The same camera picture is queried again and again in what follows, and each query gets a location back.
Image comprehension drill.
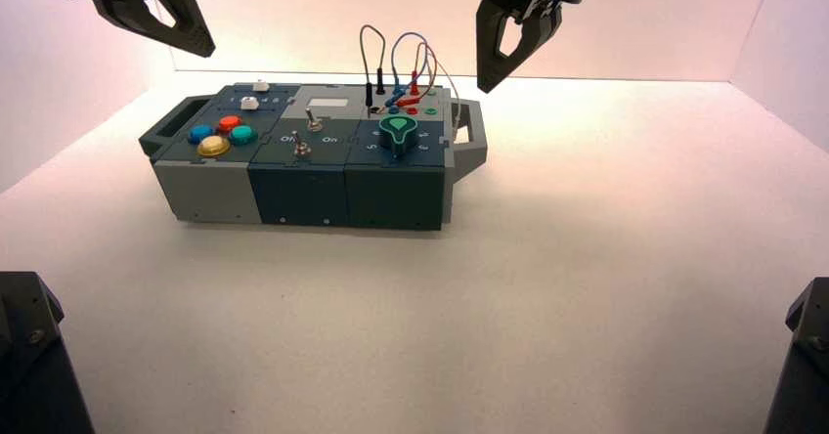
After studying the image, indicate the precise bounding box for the yellow push button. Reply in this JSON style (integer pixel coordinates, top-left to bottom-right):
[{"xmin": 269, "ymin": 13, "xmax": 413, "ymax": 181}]
[{"xmin": 196, "ymin": 135, "xmax": 232, "ymax": 159}]

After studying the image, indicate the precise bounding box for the green teal rotary knob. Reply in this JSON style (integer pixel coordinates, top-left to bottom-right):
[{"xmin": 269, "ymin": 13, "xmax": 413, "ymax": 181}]
[{"xmin": 377, "ymin": 115, "xmax": 419, "ymax": 159}]

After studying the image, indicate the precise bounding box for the grey and teal control box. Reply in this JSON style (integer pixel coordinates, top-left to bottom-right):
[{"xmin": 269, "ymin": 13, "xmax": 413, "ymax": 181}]
[{"xmin": 138, "ymin": 81, "xmax": 488, "ymax": 232}]

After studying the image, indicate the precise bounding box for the thin grey wire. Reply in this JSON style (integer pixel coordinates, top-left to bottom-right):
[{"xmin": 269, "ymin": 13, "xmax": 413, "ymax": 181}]
[{"xmin": 420, "ymin": 42, "xmax": 462, "ymax": 131}]

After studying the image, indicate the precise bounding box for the red jumper cable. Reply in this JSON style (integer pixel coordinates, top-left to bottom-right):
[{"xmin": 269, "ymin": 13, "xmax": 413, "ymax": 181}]
[{"xmin": 396, "ymin": 42, "xmax": 440, "ymax": 109}]

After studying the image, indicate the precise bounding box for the blue jumper cable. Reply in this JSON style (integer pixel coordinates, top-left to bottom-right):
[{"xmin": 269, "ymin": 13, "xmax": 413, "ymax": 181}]
[{"xmin": 375, "ymin": 31, "xmax": 432, "ymax": 115}]

